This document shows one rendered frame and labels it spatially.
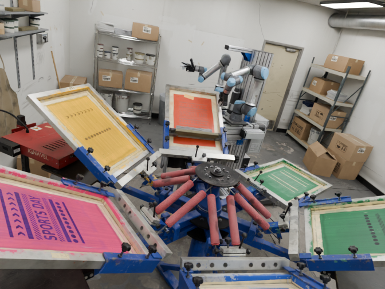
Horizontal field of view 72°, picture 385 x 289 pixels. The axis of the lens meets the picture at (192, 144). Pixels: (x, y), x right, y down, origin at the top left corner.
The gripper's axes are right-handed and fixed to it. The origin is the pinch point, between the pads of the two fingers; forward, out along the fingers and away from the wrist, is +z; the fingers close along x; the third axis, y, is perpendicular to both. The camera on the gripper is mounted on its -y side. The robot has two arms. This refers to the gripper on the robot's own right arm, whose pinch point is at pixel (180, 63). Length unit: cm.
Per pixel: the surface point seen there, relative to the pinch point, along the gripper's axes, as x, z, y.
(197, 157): -157, -38, 31
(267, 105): 289, -212, 142
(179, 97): -85, -11, 10
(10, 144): -183, 104, 33
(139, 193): -192, 2, 50
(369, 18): 217, -316, -88
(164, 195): -203, -18, 36
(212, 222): -235, -49, 19
